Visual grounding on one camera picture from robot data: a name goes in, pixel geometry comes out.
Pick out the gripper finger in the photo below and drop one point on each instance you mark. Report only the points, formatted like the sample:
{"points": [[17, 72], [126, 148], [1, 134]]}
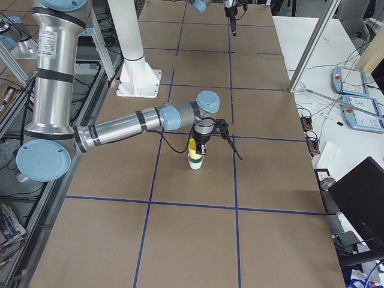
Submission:
{"points": [[232, 22], [201, 149]]}

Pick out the white mounting pillar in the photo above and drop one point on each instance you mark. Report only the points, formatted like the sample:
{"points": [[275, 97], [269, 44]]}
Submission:
{"points": [[137, 78]]}

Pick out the black monitor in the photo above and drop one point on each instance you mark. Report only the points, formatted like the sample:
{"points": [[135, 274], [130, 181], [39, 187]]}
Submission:
{"points": [[359, 196]]}

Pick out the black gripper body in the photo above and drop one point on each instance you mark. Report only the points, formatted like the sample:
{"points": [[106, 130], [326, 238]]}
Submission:
{"points": [[200, 140], [230, 10]]}

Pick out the yellow plastic cup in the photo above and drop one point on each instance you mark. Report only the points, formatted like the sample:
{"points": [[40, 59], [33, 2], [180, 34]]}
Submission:
{"points": [[192, 150]]}

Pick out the wooden board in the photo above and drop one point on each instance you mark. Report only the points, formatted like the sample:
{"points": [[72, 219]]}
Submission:
{"points": [[373, 54]]}

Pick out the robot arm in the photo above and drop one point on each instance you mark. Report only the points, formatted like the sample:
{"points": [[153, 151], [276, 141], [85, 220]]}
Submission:
{"points": [[201, 7], [52, 139]]}

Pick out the upper blue teach pendant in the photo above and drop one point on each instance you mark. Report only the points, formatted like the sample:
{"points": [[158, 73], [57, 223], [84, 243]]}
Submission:
{"points": [[349, 81]]}

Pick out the white power strip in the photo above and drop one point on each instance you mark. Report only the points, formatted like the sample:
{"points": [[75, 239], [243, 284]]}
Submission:
{"points": [[21, 177]]}

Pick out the aluminium frame post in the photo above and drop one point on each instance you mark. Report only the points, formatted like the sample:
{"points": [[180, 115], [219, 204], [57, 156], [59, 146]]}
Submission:
{"points": [[316, 35]]}

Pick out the stack of books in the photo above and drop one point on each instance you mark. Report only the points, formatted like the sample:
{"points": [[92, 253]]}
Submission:
{"points": [[12, 233]]}

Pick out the blue teach pendant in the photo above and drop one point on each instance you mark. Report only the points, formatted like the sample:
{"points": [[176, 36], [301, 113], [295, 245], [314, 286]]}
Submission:
{"points": [[349, 81], [357, 118]]}

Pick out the green plastic cup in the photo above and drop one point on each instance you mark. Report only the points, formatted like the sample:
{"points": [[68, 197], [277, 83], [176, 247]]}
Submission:
{"points": [[195, 164]]}

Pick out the orange black connector strip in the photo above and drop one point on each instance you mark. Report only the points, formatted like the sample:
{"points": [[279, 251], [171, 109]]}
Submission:
{"points": [[311, 137]]}

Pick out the lower blue teach pendant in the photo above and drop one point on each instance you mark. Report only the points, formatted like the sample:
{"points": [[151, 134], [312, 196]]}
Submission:
{"points": [[357, 118]]}

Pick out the black marker pen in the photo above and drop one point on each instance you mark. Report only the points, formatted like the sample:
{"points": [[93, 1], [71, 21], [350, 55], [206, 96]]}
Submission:
{"points": [[332, 119]]}

